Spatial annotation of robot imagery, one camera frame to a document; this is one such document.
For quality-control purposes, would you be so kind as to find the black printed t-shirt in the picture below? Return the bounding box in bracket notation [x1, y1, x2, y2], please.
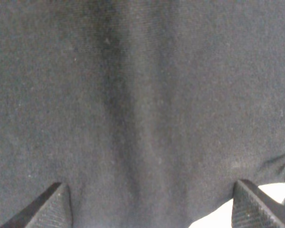
[0, 0, 285, 228]

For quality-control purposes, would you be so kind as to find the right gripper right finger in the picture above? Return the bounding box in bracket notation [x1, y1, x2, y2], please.
[231, 180, 285, 228]

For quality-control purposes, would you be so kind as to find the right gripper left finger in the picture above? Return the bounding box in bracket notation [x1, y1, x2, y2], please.
[1, 182, 73, 228]

